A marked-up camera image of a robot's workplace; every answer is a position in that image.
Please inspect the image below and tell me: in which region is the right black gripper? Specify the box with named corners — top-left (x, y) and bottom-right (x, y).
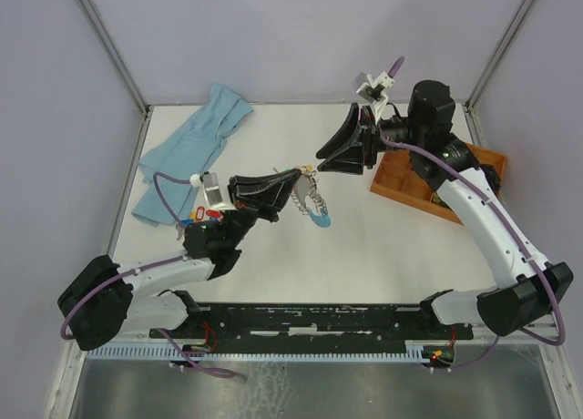
top-left (316, 102), bottom-right (425, 177)

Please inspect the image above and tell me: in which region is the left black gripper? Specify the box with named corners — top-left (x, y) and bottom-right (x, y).
top-left (221, 169), bottom-right (302, 250)

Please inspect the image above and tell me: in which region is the large keyring with blue handle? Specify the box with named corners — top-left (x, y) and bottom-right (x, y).
top-left (291, 166), bottom-right (332, 228)

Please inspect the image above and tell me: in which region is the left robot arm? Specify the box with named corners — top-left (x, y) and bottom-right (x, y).
top-left (57, 169), bottom-right (302, 352)

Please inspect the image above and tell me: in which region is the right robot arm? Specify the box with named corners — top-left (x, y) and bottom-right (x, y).
top-left (316, 73), bottom-right (574, 344)

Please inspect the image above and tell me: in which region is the orange wooden compartment tray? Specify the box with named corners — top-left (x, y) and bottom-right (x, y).
top-left (369, 143), bottom-right (508, 229)

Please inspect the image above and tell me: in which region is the light blue cloth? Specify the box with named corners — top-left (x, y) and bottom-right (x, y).
top-left (132, 84), bottom-right (253, 227)

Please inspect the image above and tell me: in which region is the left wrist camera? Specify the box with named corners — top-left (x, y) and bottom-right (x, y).
top-left (189, 171), bottom-right (235, 211)

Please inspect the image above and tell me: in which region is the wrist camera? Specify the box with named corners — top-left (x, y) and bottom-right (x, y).
top-left (189, 171), bottom-right (235, 211)
top-left (355, 71), bottom-right (394, 119)

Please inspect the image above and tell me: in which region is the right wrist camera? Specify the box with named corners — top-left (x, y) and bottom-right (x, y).
top-left (355, 71), bottom-right (394, 119)

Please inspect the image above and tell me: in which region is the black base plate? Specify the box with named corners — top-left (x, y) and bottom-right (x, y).
top-left (168, 302), bottom-right (474, 341)

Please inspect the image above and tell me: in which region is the white slotted cable duct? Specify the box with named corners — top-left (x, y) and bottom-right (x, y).
top-left (88, 340), bottom-right (434, 360)

